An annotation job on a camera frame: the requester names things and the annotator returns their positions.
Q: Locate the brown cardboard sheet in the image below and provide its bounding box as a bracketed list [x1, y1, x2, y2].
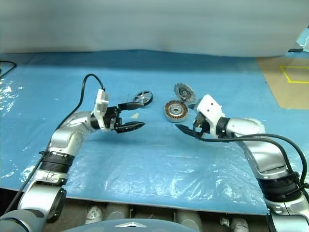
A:
[256, 56, 309, 111]

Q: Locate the grey rounded cylinder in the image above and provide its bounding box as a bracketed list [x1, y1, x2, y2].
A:
[175, 209, 202, 230]
[105, 203, 131, 220]

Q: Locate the black device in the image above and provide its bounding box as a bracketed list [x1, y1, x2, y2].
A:
[287, 40, 304, 53]

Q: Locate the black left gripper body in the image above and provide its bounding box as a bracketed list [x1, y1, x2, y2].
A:
[103, 106, 123, 131]

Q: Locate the dark grey robot torso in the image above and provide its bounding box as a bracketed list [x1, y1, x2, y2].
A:
[61, 218, 194, 232]

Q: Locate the thin black cable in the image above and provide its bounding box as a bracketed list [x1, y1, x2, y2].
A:
[0, 60, 17, 79]

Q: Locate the black wheel-shaped end cap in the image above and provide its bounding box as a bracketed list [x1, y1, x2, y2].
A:
[133, 90, 154, 109]

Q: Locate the white shoe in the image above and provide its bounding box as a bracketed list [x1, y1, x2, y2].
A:
[84, 205, 103, 225]
[221, 216, 249, 232]

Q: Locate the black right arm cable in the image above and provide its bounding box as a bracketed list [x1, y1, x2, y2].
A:
[195, 131, 309, 194]

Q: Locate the white foam sheet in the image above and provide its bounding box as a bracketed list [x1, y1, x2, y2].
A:
[0, 0, 309, 58]

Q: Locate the blue plastic covered mat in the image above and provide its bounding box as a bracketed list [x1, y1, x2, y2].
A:
[0, 49, 309, 215]

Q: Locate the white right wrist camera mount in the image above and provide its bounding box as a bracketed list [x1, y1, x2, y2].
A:
[194, 94, 224, 140]

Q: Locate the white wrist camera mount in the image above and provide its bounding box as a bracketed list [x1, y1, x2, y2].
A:
[93, 88, 111, 132]
[194, 94, 224, 140]

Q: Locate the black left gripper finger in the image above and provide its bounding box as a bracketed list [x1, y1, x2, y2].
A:
[115, 121, 147, 134]
[117, 101, 143, 112]

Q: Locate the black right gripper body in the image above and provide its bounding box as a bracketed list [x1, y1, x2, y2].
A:
[192, 112, 211, 136]

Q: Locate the silver finned rotor disc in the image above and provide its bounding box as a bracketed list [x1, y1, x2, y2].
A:
[173, 83, 197, 104]

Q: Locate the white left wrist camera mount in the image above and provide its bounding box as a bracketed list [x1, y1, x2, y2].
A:
[93, 88, 111, 132]

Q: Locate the copper wound motor stator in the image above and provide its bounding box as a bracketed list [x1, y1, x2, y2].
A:
[164, 100, 189, 123]

